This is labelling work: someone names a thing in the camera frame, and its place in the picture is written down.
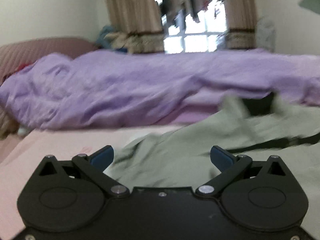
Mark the grey and black jacket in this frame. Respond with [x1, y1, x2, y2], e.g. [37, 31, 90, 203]
[105, 96, 319, 204]

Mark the pink cartoon bed sheet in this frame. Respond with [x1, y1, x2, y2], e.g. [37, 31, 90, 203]
[1, 126, 178, 239]

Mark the purple duvet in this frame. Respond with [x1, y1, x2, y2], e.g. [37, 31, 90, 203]
[1, 49, 319, 130]

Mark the maroon quilted headboard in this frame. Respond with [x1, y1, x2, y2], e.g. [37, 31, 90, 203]
[1, 37, 98, 83]

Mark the pile of plush toys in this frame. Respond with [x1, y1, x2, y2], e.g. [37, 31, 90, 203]
[95, 25, 130, 53]

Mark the window with hanging laundry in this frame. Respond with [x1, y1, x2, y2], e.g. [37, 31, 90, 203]
[155, 0, 227, 54]

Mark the right beige curtain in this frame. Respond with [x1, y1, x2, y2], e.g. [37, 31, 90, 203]
[224, 0, 258, 49]

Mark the beige curtain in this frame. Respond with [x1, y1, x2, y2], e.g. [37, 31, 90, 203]
[106, 0, 164, 54]
[224, 0, 258, 49]

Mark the left beige curtain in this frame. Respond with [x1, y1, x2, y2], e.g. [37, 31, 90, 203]
[106, 0, 164, 54]

